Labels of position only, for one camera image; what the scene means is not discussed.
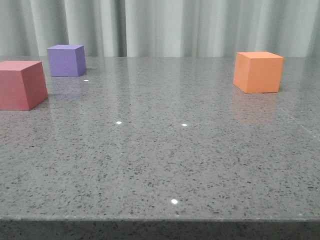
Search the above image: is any orange foam cube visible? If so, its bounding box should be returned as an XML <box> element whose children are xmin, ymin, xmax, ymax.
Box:
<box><xmin>233</xmin><ymin>51</ymin><xmax>285</xmax><ymax>93</ymax></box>

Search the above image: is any pale green curtain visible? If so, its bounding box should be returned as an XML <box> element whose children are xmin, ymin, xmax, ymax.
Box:
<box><xmin>0</xmin><ymin>0</ymin><xmax>320</xmax><ymax>57</ymax></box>

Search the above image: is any purple foam cube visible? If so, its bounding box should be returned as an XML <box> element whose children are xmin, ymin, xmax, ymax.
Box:
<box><xmin>47</xmin><ymin>44</ymin><xmax>87</xmax><ymax>77</ymax></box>

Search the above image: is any red foam cube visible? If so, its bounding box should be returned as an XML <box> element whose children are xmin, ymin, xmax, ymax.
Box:
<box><xmin>0</xmin><ymin>60</ymin><xmax>48</xmax><ymax>111</ymax></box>

